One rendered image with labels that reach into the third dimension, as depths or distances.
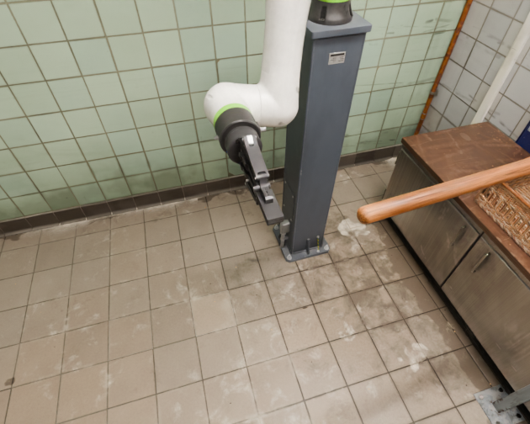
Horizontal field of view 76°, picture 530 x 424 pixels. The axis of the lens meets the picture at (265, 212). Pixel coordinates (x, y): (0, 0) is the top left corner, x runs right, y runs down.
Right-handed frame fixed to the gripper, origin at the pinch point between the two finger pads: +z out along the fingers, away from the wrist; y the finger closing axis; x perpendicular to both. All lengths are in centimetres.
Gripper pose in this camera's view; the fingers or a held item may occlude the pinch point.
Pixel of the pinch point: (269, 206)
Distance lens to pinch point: 59.7
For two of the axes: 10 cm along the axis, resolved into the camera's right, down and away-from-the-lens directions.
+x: -9.6, 2.2, -1.9
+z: 2.9, 7.1, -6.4
